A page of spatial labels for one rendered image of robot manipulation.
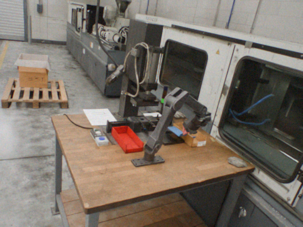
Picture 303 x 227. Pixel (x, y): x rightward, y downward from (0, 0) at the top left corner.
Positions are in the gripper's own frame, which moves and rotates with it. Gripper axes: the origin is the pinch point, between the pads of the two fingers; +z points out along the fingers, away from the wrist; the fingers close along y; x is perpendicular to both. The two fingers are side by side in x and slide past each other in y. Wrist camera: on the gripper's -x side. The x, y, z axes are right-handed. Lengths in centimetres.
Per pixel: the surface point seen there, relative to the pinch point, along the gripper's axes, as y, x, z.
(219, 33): 60, -43, -43
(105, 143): 8, 52, 12
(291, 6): 157, -268, -45
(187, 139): -2.5, -4.6, 4.3
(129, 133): 14.9, 31.2, 15.6
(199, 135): -2.1, -16.1, 2.7
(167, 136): 4.9, 6.0, 10.0
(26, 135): 125, 75, 186
